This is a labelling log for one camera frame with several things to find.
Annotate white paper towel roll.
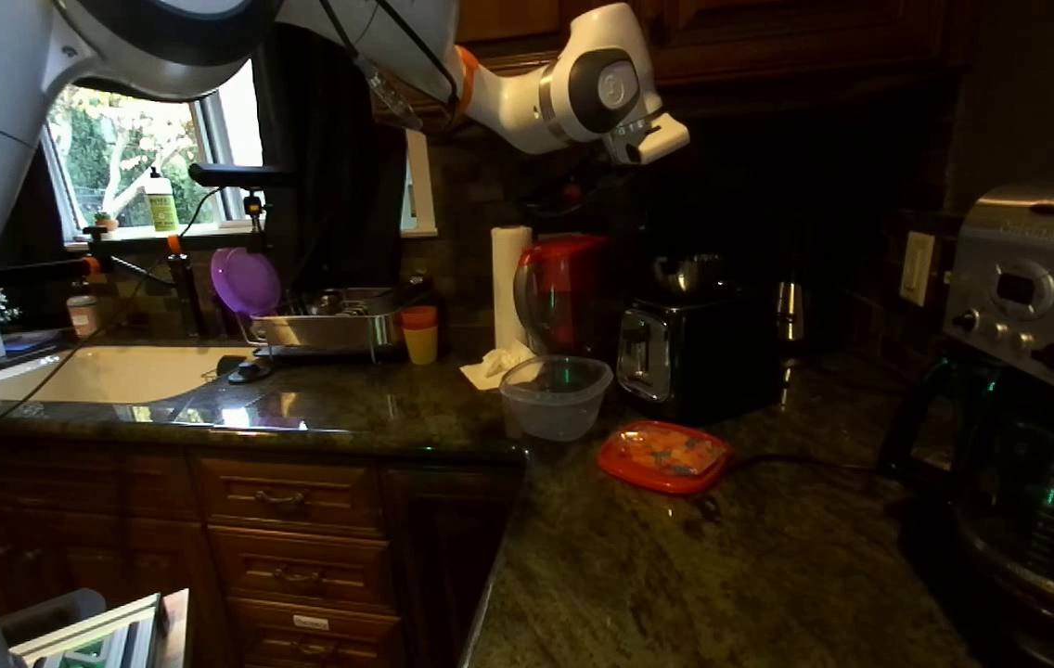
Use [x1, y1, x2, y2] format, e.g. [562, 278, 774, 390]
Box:
[488, 224, 538, 355]

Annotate white wall mounted item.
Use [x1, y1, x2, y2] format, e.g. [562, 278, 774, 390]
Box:
[399, 128, 443, 240]

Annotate small bottle red cap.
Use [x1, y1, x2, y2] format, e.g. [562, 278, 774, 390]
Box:
[62, 253, 103, 344]

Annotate metal dish tray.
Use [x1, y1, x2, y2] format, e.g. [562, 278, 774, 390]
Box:
[244, 286, 406, 363]

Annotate pale sink basin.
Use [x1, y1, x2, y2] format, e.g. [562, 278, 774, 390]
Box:
[0, 341, 251, 412]

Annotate clear plastic food container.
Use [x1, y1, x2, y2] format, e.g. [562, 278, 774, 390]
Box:
[498, 353, 619, 446]

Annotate white wall outlet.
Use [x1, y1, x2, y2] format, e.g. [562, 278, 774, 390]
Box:
[896, 227, 941, 312]

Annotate red orange container lid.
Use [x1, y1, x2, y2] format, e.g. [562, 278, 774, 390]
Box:
[595, 416, 739, 501]

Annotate white paper napkin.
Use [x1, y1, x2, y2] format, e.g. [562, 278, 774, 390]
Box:
[462, 339, 547, 393]

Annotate dark wooden lower cabinet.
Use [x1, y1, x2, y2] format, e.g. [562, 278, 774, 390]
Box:
[0, 440, 520, 668]

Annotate green dish soap bottle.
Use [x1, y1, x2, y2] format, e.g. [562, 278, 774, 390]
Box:
[144, 169, 182, 238]

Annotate red water pitcher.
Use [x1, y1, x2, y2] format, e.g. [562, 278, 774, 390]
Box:
[511, 232, 613, 359]

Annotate silver black coffee maker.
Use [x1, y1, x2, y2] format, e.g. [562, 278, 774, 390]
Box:
[876, 181, 1054, 668]

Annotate purple round plate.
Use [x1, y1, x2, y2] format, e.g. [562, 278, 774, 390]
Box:
[208, 247, 286, 320]

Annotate orange plastic cup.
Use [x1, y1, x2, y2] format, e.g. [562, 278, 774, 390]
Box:
[399, 303, 446, 369]

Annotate black camera stand orange joints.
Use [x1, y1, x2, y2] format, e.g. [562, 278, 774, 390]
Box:
[78, 159, 297, 388]

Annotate black chrome toaster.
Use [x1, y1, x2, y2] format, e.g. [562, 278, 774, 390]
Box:
[613, 278, 807, 428]

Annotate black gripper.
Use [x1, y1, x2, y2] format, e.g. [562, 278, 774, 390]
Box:
[642, 154, 713, 224]

